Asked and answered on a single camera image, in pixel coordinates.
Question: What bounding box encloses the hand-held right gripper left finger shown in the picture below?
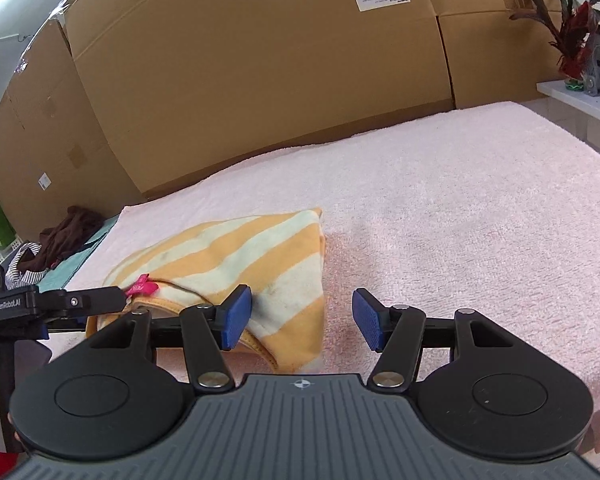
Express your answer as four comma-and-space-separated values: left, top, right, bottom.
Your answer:
85, 283, 255, 395

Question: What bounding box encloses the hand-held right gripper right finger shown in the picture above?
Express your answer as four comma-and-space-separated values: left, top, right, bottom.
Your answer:
351, 287, 519, 395

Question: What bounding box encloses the orange striped garment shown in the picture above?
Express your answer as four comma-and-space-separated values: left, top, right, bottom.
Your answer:
85, 207, 328, 375

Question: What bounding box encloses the teal blanket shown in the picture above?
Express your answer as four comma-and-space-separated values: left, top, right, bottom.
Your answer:
30, 215, 123, 293

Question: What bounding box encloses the navy striped garment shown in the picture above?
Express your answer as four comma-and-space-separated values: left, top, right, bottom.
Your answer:
5, 242, 51, 288

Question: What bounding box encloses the dark brown garment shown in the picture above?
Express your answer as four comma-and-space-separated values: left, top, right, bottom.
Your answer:
39, 206, 106, 267

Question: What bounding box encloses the pink towel blanket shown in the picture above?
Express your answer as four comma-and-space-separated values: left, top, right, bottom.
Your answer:
45, 101, 600, 456

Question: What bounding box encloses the cardboard box with small label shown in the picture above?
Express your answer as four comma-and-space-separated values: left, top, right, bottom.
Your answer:
0, 20, 146, 241

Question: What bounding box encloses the large cardboard box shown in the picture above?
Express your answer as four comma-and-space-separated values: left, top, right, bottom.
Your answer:
62, 0, 456, 201

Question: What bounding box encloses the plain low cardboard box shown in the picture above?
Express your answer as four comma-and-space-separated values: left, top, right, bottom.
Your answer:
437, 10, 578, 111

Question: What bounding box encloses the white side table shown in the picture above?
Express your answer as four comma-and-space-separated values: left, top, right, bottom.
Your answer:
536, 77, 600, 167

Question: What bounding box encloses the red leafed potted plant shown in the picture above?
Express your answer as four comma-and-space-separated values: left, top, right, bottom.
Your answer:
509, 0, 600, 83

